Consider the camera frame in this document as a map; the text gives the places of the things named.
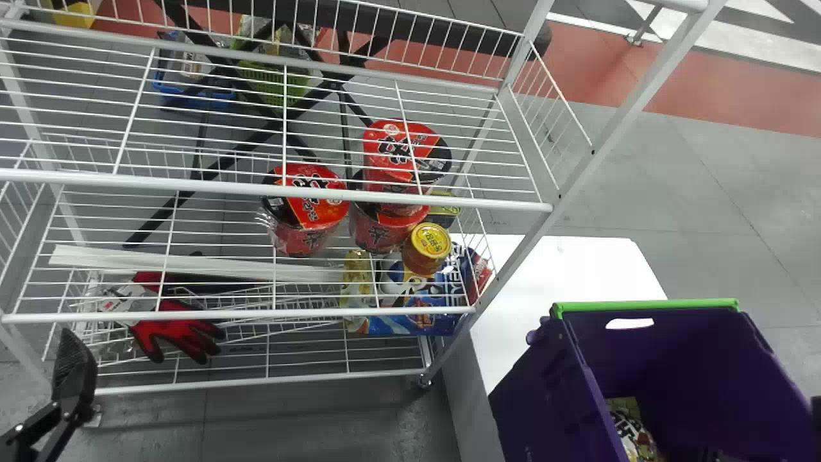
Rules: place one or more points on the white slab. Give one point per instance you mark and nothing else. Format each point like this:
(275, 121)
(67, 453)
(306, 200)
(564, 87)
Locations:
(564, 276)

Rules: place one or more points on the red noodle cup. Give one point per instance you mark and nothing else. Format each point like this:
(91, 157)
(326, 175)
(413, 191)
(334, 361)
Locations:
(399, 149)
(380, 232)
(312, 206)

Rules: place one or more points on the yellow snack packet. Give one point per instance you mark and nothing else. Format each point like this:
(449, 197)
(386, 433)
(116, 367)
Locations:
(356, 277)

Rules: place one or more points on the green basket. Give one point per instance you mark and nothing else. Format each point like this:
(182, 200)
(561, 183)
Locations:
(272, 86)

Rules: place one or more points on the white snack packet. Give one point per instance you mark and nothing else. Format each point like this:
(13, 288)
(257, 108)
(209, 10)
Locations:
(632, 433)

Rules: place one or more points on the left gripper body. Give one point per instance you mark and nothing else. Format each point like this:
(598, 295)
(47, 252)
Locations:
(32, 439)

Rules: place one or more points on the blue snack packet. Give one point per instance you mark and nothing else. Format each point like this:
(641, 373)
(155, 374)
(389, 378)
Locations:
(442, 289)

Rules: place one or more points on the purple crate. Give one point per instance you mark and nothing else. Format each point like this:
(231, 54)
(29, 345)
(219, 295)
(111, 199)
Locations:
(699, 372)

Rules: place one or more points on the yellow can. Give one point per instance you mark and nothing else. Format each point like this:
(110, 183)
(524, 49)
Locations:
(428, 244)

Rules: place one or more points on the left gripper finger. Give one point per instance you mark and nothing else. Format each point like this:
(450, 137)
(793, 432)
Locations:
(74, 373)

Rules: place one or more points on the blue basket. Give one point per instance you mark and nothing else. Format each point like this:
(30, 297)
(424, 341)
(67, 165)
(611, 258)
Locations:
(192, 95)

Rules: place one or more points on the red gloves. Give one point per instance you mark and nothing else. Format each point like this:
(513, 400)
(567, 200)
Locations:
(174, 332)

